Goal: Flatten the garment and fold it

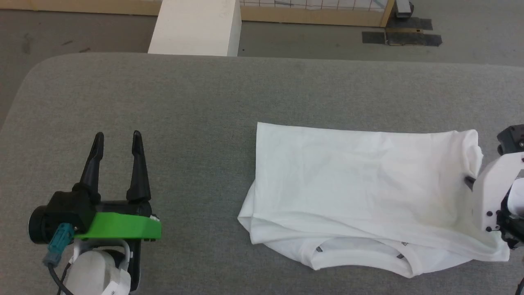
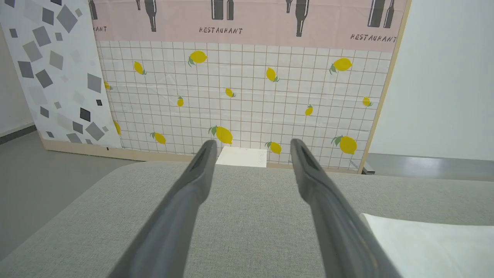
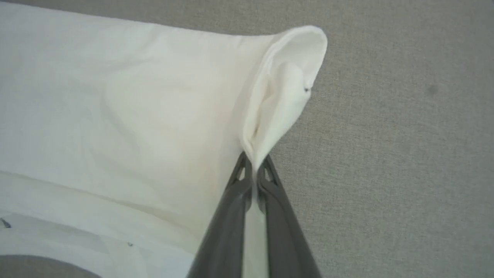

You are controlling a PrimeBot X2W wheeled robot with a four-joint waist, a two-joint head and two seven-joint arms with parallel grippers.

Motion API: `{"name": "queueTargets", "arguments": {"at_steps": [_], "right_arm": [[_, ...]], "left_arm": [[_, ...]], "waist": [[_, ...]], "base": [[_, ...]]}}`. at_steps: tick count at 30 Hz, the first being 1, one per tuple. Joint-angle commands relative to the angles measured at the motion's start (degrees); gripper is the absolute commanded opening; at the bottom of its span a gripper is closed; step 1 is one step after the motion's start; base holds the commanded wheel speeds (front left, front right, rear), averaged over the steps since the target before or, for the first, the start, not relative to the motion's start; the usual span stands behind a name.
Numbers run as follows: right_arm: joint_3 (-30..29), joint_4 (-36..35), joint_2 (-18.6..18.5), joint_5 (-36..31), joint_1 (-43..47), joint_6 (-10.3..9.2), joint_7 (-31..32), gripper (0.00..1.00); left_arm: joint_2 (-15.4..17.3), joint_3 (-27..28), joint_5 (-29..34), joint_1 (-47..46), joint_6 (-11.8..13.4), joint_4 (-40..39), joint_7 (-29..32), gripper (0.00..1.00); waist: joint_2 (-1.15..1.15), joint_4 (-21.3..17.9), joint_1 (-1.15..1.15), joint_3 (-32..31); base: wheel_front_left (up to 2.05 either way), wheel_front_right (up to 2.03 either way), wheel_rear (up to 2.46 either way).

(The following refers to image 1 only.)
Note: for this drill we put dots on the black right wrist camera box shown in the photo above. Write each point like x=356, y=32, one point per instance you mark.
x=511, y=139

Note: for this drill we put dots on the white t-shirt grey stitching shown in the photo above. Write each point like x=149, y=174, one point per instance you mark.
x=360, y=184

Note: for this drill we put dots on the short black floor tape patch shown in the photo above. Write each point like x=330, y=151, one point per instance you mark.
x=373, y=37

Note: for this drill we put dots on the medium black floor tape patch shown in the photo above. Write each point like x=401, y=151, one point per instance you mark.
x=411, y=23

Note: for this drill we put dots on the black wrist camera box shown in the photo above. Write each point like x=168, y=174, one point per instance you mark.
x=511, y=139
x=71, y=209

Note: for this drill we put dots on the grey fabric padded work surface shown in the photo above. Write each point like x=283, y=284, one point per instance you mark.
x=184, y=123

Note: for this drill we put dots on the long black floor tape patch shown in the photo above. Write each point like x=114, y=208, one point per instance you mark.
x=413, y=39

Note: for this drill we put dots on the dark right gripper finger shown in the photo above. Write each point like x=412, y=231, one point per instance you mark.
x=470, y=182

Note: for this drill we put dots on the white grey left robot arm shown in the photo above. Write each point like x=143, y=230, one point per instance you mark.
x=92, y=270

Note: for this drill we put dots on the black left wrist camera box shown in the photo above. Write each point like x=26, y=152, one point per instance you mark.
x=71, y=209

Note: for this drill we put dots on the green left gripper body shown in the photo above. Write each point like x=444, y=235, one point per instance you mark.
x=123, y=227

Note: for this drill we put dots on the grey metal screen foot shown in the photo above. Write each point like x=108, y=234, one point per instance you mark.
x=403, y=7

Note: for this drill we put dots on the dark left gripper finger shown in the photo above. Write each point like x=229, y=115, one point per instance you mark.
x=92, y=172
x=139, y=176

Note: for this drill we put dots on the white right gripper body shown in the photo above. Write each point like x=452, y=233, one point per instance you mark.
x=489, y=192

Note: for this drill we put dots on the white rectangular box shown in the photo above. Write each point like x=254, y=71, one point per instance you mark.
x=194, y=28

